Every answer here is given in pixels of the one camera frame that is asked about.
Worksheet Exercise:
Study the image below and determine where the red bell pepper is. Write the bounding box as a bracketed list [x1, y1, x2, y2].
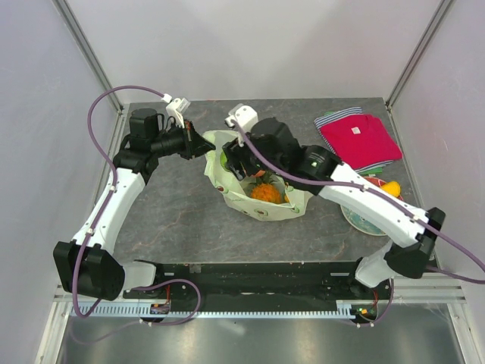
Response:
[365, 177, 386, 188]

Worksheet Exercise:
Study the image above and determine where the peach fruit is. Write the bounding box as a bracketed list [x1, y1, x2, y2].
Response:
[252, 170, 266, 177]

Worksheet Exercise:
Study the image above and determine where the green round fruit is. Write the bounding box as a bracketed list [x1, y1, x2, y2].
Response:
[220, 152, 227, 171]

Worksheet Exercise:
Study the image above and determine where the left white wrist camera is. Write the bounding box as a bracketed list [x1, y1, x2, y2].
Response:
[166, 98, 190, 128]

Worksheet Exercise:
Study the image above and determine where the red folded shirt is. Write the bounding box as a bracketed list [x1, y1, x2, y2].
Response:
[320, 115, 402, 170]

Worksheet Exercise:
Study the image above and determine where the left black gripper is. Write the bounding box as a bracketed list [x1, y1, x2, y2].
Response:
[150, 118, 215, 160]

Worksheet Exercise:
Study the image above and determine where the small pineapple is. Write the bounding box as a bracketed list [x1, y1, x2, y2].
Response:
[249, 171, 286, 205]

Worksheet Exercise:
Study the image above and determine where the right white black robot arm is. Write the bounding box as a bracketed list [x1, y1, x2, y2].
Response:
[223, 117, 446, 299]

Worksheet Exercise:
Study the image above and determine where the aluminium frame post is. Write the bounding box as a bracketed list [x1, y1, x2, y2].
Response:
[52, 0, 113, 91]
[385, 0, 455, 111]

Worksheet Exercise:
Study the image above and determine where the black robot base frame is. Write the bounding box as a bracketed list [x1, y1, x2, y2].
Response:
[123, 262, 390, 311]

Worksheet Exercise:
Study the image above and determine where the left aluminium frame post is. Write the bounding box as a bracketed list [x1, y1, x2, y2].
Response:
[52, 0, 113, 91]

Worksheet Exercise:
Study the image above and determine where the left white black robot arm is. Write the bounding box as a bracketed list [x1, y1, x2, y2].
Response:
[53, 108, 215, 300]

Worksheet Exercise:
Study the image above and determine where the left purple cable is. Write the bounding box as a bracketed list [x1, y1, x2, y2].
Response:
[71, 84, 171, 319]

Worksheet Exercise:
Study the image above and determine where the blue white striped shirt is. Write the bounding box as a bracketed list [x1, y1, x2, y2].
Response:
[314, 106, 395, 175]

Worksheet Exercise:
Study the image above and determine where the light blue cable duct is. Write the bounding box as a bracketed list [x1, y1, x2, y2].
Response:
[90, 302, 377, 319]

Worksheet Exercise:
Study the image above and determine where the pale green plastic bag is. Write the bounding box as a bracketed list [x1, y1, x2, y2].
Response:
[202, 130, 311, 221]

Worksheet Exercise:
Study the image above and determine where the patterned ceramic plate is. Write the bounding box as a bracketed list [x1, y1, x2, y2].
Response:
[340, 206, 386, 237]

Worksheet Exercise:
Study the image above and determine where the yellow bell pepper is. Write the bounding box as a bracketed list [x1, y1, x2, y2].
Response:
[380, 180, 401, 198]

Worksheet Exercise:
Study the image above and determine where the right aluminium frame post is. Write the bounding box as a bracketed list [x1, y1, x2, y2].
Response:
[385, 0, 455, 111]

